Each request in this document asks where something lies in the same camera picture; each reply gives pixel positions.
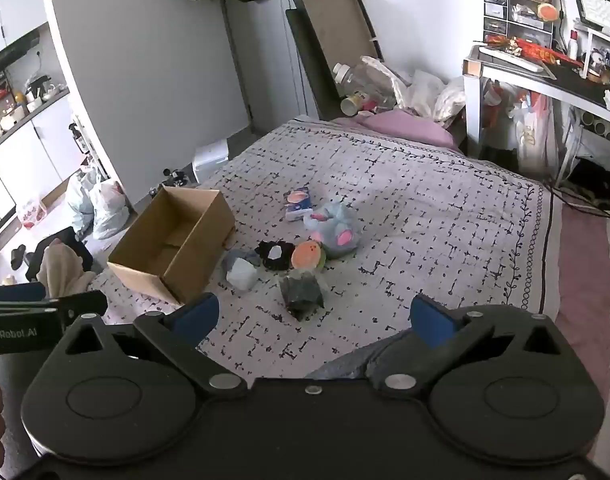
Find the blue-grey knitted cloth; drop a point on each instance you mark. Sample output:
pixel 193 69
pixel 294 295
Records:
pixel 235 260

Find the white crumpled plastic bags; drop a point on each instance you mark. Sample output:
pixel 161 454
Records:
pixel 430 95

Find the black framed brown board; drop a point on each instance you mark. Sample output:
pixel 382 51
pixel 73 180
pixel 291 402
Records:
pixel 335 35

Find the white box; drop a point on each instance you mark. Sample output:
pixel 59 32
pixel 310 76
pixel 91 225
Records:
pixel 210 162

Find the white keyboard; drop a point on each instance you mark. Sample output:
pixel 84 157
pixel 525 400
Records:
pixel 602 12

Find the pink bed sheet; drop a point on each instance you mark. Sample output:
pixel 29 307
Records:
pixel 580 280

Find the red snack packets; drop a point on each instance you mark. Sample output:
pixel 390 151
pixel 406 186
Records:
pixel 535 51

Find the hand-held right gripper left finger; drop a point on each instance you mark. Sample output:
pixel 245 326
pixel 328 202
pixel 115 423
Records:
pixel 197 316

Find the white bottle red cap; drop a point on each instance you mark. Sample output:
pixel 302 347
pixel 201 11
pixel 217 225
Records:
pixel 573 46

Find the red and white bag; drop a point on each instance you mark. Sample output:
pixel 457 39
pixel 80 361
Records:
pixel 31 215

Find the clear plastic bottle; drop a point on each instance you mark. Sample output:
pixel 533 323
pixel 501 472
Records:
pixel 357 80

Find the paper cup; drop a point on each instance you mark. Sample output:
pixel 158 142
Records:
pixel 351 104

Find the black lace cloth white patch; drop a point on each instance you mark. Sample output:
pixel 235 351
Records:
pixel 274 255

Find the white hanging shopping bag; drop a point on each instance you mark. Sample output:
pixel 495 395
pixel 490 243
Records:
pixel 532 135

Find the dark grey bagged cloth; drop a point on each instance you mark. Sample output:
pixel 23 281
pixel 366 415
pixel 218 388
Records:
pixel 300 295

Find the white translucent soft block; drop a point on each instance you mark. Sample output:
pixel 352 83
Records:
pixel 241 276

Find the white tied plastic bags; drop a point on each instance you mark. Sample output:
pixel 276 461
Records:
pixel 102 207

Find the grey drawer organizer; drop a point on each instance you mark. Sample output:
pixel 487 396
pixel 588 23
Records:
pixel 515 20

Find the brown cardboard box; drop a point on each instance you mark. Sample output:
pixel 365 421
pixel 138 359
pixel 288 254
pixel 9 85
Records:
pixel 175 240

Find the white desk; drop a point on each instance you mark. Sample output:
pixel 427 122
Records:
pixel 525 77

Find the black slippers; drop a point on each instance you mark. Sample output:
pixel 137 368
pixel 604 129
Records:
pixel 20 257

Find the light blue plush toy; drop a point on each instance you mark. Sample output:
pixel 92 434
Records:
pixel 335 227

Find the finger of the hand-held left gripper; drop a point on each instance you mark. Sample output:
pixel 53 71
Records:
pixel 80 303

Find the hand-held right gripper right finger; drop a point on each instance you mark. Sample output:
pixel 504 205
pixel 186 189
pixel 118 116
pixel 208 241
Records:
pixel 432 322

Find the kitchen counter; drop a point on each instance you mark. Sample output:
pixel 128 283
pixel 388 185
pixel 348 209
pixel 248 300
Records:
pixel 40 105

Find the black garment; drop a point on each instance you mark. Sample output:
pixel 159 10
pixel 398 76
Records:
pixel 77 252

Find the blue planet print tissue pack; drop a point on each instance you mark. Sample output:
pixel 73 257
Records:
pixel 298 203

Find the beige garment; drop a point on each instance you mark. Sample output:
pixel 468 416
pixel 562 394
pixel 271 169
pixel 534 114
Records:
pixel 60 270

